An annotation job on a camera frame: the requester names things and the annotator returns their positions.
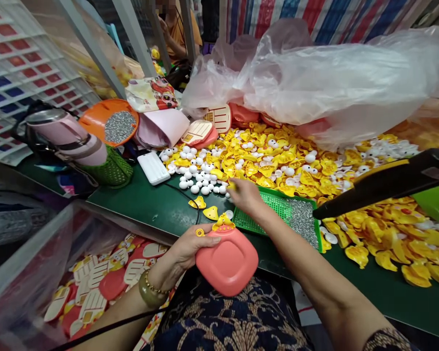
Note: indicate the rolled pink paper sheet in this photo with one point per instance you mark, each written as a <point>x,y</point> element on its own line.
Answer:
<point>164,126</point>

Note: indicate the bright green plastic holder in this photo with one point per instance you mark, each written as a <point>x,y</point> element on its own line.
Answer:
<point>437,201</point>

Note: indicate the black yellow electric screwdriver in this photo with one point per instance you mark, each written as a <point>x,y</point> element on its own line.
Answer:
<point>380,183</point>

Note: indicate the green mesh cup sleeve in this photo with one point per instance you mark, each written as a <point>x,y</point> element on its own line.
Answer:
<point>111,170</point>

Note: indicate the pink plastic toy case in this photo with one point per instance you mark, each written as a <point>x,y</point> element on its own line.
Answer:
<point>227,263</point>

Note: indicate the pink toy shell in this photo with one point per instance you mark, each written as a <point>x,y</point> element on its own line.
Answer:
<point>243,114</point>

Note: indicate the yellow duck beak part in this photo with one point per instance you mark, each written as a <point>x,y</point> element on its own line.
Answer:
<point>210,213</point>
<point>197,203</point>

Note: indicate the green mesh tray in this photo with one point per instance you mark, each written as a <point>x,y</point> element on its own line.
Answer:
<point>270,208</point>

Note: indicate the white rack of coloured compartments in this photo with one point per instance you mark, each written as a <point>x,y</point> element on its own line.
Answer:
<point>25,73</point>

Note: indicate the pile of yellow duck parts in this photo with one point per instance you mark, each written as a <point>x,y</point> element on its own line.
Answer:
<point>278,161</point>

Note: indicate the person's body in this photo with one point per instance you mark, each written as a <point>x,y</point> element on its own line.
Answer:
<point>241,321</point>

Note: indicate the pile of finished pink toys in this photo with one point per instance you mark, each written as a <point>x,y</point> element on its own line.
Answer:
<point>102,278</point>

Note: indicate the pile of small silver screws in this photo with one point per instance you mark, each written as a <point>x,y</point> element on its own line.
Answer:
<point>303,223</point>

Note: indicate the striped tarpaulin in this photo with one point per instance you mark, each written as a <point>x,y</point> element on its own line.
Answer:
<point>314,18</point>

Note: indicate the large clear plastic bag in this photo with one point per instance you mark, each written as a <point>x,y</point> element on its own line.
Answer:
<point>333,80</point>

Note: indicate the yellow duck crown piece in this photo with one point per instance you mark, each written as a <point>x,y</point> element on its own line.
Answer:
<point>224,222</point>

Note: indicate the white power bank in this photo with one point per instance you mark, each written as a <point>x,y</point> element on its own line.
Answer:
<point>153,168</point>

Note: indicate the person's left hand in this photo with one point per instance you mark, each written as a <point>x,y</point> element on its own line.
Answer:
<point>179,256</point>

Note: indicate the cream ribbed toy panel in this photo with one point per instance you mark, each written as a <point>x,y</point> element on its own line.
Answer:
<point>219,117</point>

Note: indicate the person's right fingers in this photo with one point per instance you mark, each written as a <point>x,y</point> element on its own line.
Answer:
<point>236,188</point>

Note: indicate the orange bowl of screws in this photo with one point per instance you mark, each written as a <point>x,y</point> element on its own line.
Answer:
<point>109,122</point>

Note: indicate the pink steel tumbler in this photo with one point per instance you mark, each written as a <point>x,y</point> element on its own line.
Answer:
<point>69,137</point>

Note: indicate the group of white ball eyes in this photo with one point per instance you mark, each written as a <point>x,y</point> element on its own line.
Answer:
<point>197,175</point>

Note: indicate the cartoon printed cloth pouch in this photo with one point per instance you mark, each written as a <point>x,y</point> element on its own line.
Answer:
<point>151,93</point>

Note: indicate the clear plastic bin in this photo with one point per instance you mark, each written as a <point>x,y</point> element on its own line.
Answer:
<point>33,263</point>

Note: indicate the pink toy with cream front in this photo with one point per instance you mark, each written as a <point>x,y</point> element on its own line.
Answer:
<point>199,133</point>

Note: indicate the person's right hand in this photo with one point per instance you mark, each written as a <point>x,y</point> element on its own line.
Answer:
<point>247,197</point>

